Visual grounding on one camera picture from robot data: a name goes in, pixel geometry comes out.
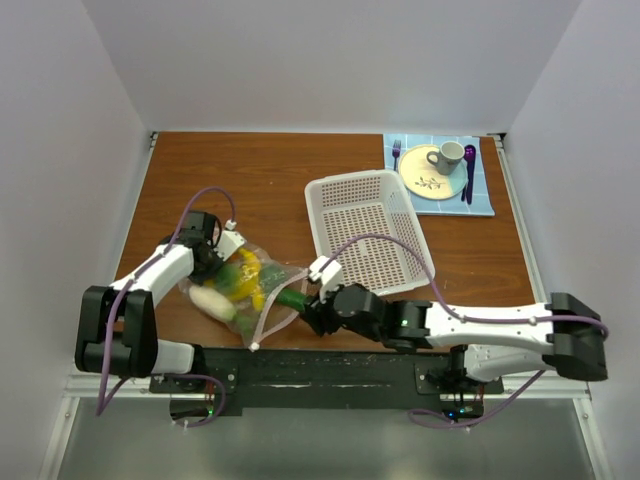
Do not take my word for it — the fake green lime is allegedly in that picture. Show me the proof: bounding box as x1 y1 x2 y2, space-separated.
212 264 242 294

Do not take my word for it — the fake white radish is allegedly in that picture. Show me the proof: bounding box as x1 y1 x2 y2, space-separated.
188 285 237 323

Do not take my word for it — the fake yellow banana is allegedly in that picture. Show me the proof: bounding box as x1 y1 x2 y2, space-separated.
226 281 266 312
237 248 262 282

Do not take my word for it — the clear zip top bag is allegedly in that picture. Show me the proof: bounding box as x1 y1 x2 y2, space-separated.
179 243 308 351

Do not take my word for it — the fake green cucumber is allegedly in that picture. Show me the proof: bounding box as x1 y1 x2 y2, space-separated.
276 288 307 312

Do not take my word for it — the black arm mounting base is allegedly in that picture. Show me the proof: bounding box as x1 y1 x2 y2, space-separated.
150 348 504 419

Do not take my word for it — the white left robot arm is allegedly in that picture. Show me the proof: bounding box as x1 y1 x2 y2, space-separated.
74 211 222 392

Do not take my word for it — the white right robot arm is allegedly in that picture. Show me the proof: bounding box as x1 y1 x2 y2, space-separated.
301 284 609 393

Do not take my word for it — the fake green bell pepper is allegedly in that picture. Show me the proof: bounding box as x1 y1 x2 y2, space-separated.
259 264 288 295

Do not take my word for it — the white perforated plastic basket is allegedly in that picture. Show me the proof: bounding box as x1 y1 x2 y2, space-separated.
304 170 435 296

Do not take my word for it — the cream and teal plate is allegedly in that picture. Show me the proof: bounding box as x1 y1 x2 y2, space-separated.
398 144 468 200

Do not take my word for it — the blue checkered cloth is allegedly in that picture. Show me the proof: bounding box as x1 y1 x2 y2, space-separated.
382 132 496 218

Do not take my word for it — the purple plastic fork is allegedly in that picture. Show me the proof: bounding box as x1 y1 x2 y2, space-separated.
392 140 402 171

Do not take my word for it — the grey ceramic mug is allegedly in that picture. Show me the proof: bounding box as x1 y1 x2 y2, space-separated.
426 141 465 176

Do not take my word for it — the purple plastic spoon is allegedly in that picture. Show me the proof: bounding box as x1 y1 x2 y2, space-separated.
461 144 477 205

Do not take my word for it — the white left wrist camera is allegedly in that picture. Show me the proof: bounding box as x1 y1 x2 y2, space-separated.
214 229 246 262

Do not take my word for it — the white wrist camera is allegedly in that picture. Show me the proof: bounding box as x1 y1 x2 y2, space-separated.
307 256 344 303
214 229 246 262

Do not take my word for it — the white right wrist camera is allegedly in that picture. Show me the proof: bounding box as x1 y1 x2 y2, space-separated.
307 256 344 303

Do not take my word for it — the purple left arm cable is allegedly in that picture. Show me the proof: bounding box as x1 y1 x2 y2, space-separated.
94 185 239 429

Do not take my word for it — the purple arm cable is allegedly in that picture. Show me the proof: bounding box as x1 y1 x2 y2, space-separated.
314 233 610 431
94 185 239 429

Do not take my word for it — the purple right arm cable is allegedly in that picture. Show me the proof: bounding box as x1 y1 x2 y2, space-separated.
314 233 610 431

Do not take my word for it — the aluminium table frame rail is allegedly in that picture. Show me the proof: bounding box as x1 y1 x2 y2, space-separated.
489 134 615 479

